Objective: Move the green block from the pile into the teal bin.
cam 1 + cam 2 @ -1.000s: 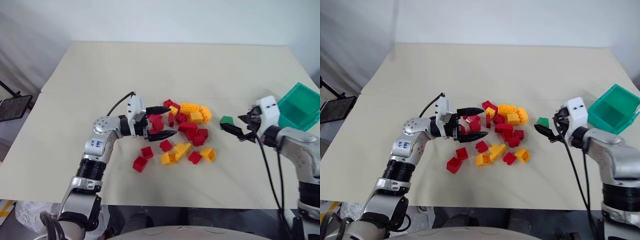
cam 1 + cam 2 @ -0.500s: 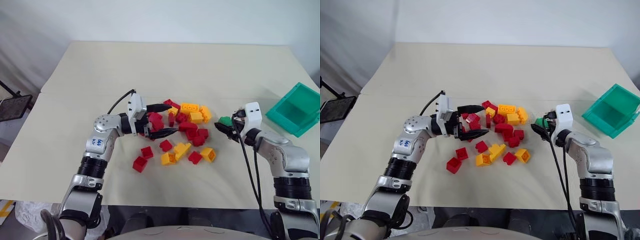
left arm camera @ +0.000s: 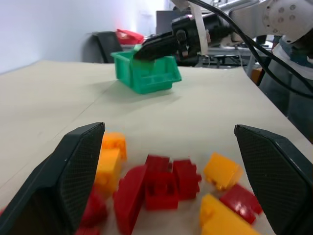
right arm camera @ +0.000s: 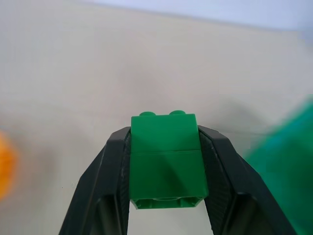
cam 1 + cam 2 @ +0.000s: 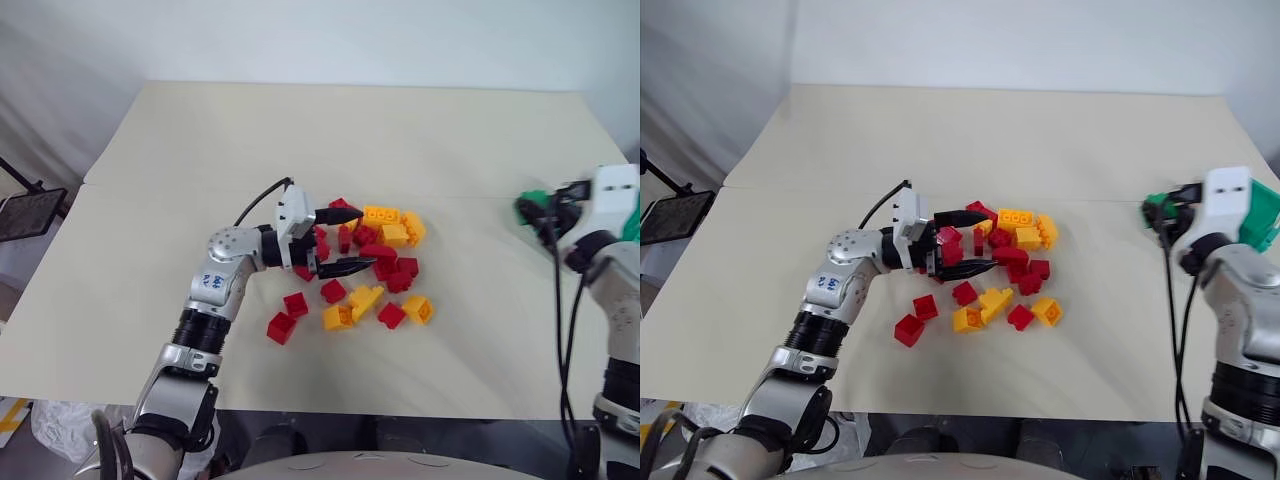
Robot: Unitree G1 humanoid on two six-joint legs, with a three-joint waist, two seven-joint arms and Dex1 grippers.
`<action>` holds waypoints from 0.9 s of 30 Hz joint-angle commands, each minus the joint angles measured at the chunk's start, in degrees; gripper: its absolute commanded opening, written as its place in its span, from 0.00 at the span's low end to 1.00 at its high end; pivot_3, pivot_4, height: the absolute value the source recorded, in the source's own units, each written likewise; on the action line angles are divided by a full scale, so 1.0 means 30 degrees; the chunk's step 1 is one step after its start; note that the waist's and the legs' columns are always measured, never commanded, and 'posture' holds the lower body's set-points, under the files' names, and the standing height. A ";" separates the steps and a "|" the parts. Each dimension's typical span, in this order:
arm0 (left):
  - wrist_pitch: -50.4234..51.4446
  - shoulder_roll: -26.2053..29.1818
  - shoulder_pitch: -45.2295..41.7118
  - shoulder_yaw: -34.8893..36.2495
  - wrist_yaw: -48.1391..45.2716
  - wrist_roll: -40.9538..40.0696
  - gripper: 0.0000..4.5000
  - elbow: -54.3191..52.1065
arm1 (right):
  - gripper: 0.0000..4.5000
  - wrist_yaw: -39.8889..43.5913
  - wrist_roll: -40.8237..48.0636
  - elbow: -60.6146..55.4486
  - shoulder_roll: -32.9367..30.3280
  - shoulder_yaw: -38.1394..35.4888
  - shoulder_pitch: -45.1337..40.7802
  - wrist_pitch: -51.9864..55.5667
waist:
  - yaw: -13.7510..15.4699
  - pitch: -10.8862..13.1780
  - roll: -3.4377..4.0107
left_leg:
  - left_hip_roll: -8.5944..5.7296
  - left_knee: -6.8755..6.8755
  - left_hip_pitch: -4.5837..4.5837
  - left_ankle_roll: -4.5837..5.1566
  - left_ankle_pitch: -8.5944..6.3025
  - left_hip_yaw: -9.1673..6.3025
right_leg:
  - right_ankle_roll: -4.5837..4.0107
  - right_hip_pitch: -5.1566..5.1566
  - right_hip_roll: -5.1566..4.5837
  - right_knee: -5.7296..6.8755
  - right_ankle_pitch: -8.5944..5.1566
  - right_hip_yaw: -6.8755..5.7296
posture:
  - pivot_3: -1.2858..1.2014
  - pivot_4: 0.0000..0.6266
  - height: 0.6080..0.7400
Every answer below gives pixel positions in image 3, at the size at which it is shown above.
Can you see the teal plastic bin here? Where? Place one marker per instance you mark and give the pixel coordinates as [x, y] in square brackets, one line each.
[146, 76]

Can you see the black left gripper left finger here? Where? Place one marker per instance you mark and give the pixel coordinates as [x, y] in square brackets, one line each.
[49, 186]

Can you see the yellow toy block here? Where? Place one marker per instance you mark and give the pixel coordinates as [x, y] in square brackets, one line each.
[115, 143]
[108, 169]
[222, 169]
[220, 220]

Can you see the dark robot torso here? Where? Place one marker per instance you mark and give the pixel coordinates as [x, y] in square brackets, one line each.
[288, 98]

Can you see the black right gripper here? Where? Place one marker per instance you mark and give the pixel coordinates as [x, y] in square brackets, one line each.
[187, 34]

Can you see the black monitor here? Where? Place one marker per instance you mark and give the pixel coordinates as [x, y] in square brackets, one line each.
[164, 23]

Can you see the red bag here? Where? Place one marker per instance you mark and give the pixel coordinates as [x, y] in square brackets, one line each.
[128, 36]

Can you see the metal frame table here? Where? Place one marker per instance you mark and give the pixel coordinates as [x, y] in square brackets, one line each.
[227, 55]

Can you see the small green block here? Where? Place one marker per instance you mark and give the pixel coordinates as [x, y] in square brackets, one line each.
[137, 48]

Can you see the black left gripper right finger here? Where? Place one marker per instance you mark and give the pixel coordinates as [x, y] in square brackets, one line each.
[276, 176]

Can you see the black chair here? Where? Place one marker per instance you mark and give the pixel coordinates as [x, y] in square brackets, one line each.
[105, 46]

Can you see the red arched toy block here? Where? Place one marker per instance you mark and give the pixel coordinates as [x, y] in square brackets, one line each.
[129, 195]

